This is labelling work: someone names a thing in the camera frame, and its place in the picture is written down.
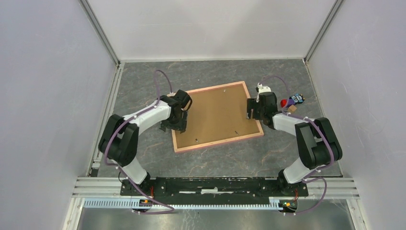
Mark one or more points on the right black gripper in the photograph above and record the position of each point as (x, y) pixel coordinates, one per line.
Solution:
(252, 104)

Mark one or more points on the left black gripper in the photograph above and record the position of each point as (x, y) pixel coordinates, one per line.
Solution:
(181, 125)

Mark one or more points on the pink wooden picture frame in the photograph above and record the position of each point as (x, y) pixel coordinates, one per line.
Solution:
(190, 148)

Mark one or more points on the brown cardboard backing board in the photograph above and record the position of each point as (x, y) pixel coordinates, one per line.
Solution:
(217, 114)

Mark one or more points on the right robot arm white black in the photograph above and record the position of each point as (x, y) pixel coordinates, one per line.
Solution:
(318, 146)

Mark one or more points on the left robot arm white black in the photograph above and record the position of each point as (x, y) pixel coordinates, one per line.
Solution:
(119, 140)

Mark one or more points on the red purple toy block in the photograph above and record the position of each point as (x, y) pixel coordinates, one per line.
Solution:
(286, 103)

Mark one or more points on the small brown wooden cube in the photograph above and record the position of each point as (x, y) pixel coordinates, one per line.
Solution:
(292, 109)

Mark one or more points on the blue owl toy block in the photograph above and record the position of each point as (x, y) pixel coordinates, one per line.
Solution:
(297, 98)

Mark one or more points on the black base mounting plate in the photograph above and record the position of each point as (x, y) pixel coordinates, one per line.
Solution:
(223, 191)

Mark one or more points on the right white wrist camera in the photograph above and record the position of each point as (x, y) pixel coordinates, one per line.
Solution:
(262, 89)

